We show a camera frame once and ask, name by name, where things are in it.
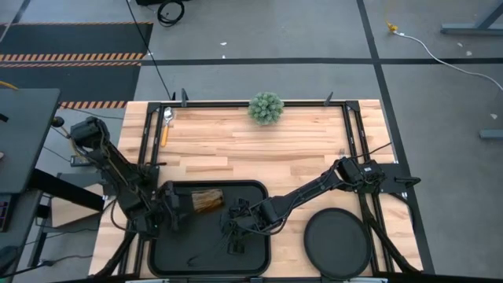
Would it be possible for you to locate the green potted plant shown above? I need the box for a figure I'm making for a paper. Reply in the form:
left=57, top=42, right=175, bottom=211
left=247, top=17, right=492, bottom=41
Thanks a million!
left=248, top=91, right=285, bottom=126

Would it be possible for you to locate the coiled black cable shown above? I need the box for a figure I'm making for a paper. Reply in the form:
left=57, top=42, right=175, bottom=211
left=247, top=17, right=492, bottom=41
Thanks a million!
left=156, top=0, right=185, bottom=28

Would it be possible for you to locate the dark grey desk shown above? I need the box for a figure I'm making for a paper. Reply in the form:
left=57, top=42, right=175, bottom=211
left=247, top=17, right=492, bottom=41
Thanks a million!
left=0, top=88, right=62, bottom=194

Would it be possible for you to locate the spoon with yellow handle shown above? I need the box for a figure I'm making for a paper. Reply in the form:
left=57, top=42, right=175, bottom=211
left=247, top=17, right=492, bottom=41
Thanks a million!
left=160, top=106, right=174, bottom=149

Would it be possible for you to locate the black round plate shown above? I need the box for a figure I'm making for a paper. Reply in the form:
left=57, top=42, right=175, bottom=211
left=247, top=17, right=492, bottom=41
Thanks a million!
left=303, top=207, right=373, bottom=281

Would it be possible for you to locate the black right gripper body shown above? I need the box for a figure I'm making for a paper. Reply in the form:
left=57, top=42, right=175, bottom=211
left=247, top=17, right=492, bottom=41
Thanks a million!
left=220, top=197, right=276, bottom=239

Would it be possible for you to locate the grey table leg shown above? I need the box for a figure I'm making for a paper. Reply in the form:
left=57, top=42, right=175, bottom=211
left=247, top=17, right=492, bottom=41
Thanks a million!
left=439, top=0, right=503, bottom=36
left=479, top=128, right=503, bottom=141

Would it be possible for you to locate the black textured serving tray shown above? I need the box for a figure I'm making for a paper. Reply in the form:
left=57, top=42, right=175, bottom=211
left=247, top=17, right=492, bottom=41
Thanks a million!
left=147, top=179, right=272, bottom=278

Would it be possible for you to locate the amber faceted plastic cup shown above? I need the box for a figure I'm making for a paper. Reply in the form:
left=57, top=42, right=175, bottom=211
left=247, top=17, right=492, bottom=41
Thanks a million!
left=191, top=188, right=226, bottom=214

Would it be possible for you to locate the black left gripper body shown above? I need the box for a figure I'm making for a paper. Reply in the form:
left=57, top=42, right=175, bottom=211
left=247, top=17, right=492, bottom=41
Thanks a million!
left=153, top=181, right=182, bottom=237

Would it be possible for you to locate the white floor cable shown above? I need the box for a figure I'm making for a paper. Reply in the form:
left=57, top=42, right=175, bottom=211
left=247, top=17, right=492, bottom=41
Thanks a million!
left=387, top=21, right=503, bottom=92

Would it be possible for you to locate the black hazard-striped floor mat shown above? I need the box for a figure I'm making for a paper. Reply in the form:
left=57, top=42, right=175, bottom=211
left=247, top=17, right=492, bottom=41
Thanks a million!
left=0, top=21, right=154, bottom=110

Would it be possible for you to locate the long black floor cable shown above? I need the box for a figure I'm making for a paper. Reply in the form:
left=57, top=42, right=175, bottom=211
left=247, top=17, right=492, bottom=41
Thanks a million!
left=125, top=0, right=174, bottom=100

